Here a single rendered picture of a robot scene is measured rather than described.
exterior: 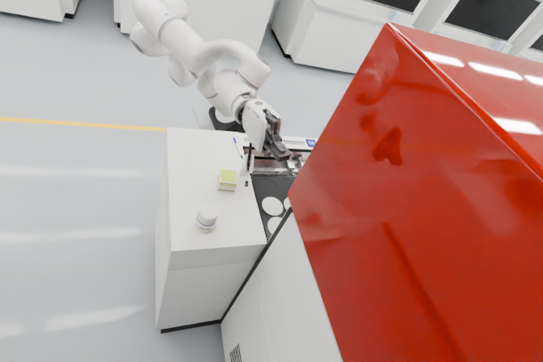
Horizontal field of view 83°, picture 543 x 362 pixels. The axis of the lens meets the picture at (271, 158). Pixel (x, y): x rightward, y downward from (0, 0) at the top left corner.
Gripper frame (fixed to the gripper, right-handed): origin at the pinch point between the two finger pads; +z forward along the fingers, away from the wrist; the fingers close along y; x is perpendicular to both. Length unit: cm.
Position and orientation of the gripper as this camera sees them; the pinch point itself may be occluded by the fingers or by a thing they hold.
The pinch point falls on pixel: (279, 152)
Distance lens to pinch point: 68.5
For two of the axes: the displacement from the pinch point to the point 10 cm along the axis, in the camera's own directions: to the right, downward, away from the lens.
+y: -1.7, 7.3, 6.7
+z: 4.7, 6.6, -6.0
